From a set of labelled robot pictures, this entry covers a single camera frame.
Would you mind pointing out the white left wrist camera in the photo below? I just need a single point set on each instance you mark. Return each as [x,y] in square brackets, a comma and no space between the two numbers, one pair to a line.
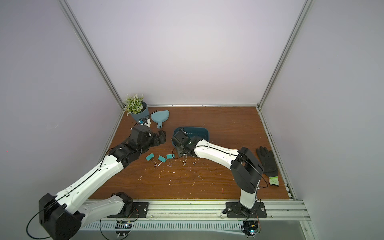
[145,122]

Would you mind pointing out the black work glove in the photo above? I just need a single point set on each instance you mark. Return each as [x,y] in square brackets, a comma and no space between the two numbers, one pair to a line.
[268,161]

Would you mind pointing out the circuit board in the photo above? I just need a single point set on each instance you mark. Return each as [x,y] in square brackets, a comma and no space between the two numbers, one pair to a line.
[251,228]
[123,228]

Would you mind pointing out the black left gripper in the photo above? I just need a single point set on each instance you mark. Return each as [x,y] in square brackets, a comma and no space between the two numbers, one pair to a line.
[162,138]

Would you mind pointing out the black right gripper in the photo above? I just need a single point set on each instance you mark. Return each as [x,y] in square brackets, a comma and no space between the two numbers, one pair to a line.
[181,147]

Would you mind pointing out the potted green plant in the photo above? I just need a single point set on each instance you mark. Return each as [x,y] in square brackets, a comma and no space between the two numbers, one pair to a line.
[136,107]

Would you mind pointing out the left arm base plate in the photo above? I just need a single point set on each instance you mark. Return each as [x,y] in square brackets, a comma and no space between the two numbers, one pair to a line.
[136,210]

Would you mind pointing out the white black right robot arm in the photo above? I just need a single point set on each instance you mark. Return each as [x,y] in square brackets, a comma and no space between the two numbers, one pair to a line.
[245,167]

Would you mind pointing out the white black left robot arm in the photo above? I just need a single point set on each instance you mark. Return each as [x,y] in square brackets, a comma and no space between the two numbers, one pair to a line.
[63,214]

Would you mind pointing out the teal binder clip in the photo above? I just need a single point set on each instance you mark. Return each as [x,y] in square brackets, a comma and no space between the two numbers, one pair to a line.
[170,158]
[161,161]
[150,158]

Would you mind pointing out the teal plastic storage box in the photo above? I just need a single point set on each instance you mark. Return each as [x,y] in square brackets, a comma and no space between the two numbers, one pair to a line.
[195,132]

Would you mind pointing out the blue binder clip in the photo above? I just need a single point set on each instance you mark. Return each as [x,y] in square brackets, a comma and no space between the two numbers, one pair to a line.
[185,156]

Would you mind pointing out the teal plastic dustpan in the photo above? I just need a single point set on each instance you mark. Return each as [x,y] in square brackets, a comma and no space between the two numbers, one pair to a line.
[159,117]

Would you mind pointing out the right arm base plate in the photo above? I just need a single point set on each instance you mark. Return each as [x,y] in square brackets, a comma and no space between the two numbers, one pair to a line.
[236,210]

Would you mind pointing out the left circuit board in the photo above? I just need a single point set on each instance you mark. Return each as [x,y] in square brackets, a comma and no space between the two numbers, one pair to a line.
[123,228]

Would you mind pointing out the right circuit board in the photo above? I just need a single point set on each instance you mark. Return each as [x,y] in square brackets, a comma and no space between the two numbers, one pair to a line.
[251,228]

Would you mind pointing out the aluminium front rail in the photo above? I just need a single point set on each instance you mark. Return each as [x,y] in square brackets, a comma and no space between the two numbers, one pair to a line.
[212,210]

